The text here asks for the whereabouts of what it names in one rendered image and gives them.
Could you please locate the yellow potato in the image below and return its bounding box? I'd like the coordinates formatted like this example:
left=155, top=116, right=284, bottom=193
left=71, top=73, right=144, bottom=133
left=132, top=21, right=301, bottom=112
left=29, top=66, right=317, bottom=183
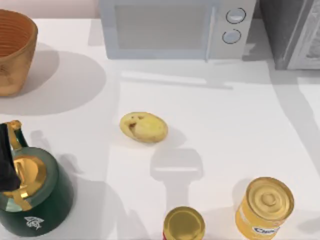
left=119, top=111, right=169, bottom=144

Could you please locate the pale microwave oven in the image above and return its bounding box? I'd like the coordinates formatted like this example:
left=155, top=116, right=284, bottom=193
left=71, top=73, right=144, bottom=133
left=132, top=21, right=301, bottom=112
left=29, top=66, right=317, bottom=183
left=97, top=0, right=257, bottom=63

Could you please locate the red can with gold lid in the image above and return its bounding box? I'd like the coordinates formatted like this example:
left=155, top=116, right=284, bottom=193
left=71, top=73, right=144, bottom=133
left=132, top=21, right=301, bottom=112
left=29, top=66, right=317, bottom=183
left=162, top=205, right=207, bottom=240

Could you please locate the microwave oven knob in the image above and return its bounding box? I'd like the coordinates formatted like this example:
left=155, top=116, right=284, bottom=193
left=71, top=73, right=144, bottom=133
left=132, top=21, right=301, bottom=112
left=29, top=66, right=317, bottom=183
left=225, top=7, right=247, bottom=24
left=221, top=28, right=242, bottom=45

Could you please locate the yellow can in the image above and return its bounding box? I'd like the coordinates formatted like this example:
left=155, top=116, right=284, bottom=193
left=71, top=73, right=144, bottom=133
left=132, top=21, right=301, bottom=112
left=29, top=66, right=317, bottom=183
left=234, top=176, right=295, bottom=240

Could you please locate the green and gold kettle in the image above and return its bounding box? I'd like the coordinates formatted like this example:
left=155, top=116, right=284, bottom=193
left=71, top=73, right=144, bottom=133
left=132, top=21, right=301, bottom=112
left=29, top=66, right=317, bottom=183
left=0, top=119, right=75, bottom=238

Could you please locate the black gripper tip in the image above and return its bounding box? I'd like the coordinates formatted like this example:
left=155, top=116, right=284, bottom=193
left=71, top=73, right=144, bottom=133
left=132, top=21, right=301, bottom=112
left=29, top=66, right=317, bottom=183
left=0, top=122, right=22, bottom=193

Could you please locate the brown woven basket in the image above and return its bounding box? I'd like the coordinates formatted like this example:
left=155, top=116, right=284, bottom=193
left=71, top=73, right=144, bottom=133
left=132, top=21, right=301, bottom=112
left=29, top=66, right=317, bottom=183
left=0, top=9, right=39, bottom=97

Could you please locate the microwave oven door handle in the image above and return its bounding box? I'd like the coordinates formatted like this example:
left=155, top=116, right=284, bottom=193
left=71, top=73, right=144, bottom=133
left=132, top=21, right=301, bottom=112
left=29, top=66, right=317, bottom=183
left=204, top=6, right=216, bottom=63

